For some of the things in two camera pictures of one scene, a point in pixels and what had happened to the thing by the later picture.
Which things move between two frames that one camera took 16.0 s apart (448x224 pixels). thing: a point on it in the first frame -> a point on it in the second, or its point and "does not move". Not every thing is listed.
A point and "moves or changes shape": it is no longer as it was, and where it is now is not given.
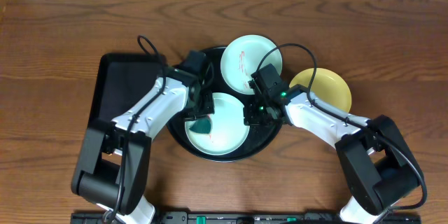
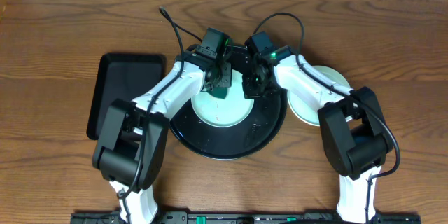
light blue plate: x=241 y=57 moves or changes shape
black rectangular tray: x=122 y=78 does not move
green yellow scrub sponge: x=202 y=125 -> x=219 y=92
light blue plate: x=228 y=134 -> x=308 y=111
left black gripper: x=210 y=98 -> x=227 y=68
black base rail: x=246 y=217 does not move
